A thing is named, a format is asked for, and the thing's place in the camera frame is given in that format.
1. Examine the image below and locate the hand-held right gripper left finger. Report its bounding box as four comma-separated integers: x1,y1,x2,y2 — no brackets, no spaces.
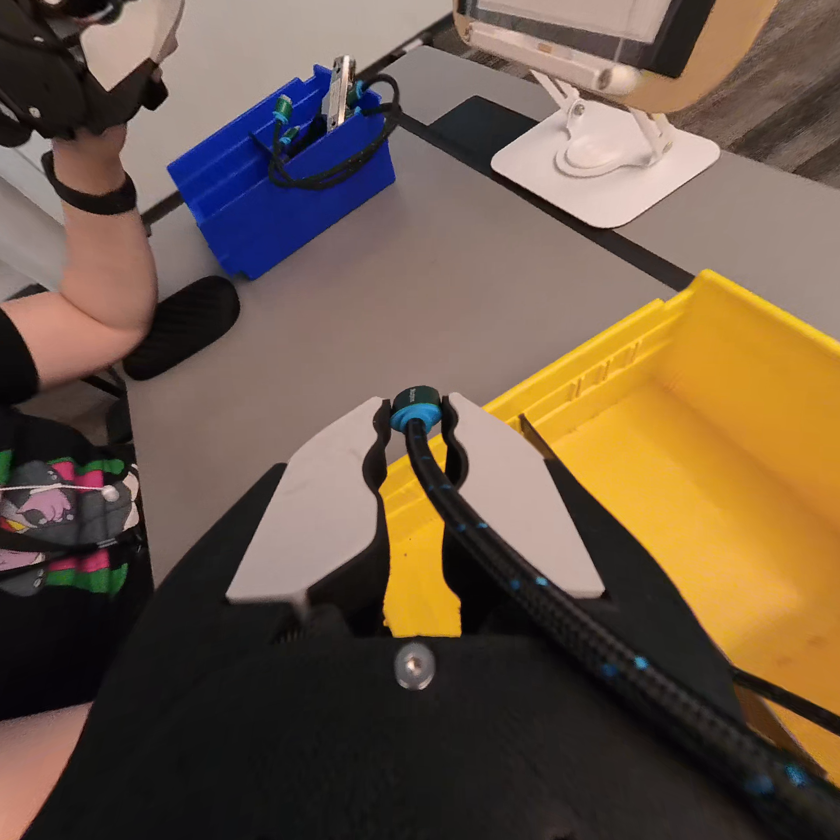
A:
225,395,392,634

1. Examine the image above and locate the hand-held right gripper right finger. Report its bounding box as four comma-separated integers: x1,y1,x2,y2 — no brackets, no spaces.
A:
441,392,606,634

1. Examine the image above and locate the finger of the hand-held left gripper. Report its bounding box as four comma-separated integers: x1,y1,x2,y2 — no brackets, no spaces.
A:
80,0,186,91

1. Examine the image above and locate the black braided HDMI cable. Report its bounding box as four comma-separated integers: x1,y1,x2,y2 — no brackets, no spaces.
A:
390,384,840,840

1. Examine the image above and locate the yellow storage bin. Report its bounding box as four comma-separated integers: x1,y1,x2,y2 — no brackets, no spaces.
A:
382,269,840,788

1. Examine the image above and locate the blue storage bin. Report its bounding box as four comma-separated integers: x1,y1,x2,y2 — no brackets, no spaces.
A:
166,63,396,281

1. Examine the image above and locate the person's left forearm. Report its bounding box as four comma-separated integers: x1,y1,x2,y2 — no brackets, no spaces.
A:
0,190,160,388

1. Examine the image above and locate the person's left hand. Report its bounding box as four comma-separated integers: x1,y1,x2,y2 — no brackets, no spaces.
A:
51,121,132,193

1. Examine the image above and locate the black wristband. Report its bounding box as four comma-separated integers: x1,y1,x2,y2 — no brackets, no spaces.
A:
41,151,139,216

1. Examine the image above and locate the silver adapter hub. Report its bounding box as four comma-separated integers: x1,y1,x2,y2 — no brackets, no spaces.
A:
326,54,358,132

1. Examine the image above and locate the black chair armrest pad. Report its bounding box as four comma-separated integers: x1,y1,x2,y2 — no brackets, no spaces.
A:
121,276,241,382

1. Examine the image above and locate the person's printed black shirt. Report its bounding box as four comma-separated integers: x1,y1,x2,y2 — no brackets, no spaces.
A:
0,307,155,723

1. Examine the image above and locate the instruction sheet display stand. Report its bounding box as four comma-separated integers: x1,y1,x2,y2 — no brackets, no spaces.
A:
453,0,778,229

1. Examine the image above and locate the black desk grommet cover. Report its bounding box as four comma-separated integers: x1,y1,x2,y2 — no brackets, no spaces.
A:
430,95,540,155

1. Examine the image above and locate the person's bare leg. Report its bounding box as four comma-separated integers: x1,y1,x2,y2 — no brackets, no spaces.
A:
0,701,96,840

